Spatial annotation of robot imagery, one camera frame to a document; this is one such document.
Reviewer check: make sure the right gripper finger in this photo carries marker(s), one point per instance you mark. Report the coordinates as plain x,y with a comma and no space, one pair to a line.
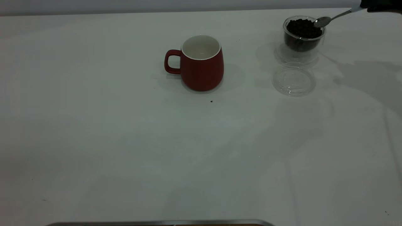
383,4

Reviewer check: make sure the red ceramic mug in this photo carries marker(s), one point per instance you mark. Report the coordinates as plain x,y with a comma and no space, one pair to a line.
201,75

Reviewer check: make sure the coffee beans heap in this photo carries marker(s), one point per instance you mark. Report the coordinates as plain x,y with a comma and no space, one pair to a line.
301,31

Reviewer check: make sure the clear glass lid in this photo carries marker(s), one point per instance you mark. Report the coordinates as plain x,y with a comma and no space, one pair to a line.
293,81

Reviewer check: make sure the clear glass bowl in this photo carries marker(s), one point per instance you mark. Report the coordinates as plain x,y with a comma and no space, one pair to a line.
303,56

